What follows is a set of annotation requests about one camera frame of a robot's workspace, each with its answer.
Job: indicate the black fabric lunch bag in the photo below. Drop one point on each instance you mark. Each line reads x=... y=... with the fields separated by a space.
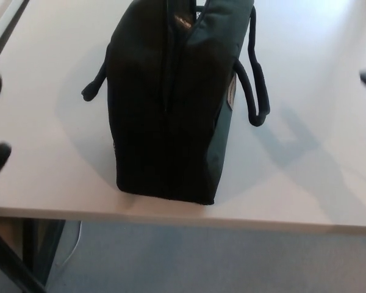
x=158 y=122

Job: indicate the white printed board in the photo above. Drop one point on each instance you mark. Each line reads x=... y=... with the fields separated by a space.
x=0 y=18

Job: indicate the black upright table leg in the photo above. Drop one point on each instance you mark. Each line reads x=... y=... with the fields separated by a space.
x=42 y=241

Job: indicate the black diagonal table brace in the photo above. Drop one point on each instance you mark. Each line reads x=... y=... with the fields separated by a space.
x=12 y=262

